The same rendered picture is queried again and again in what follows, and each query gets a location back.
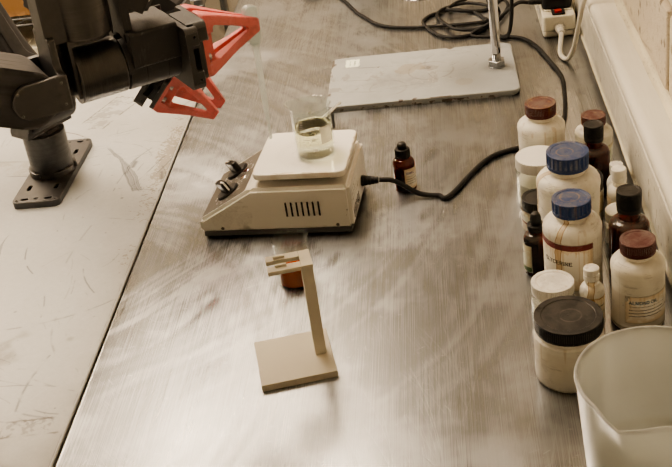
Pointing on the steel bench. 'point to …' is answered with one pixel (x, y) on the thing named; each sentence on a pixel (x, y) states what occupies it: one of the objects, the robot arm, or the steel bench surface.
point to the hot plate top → (276, 168)
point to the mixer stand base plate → (421, 78)
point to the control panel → (233, 182)
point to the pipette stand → (319, 357)
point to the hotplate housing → (294, 204)
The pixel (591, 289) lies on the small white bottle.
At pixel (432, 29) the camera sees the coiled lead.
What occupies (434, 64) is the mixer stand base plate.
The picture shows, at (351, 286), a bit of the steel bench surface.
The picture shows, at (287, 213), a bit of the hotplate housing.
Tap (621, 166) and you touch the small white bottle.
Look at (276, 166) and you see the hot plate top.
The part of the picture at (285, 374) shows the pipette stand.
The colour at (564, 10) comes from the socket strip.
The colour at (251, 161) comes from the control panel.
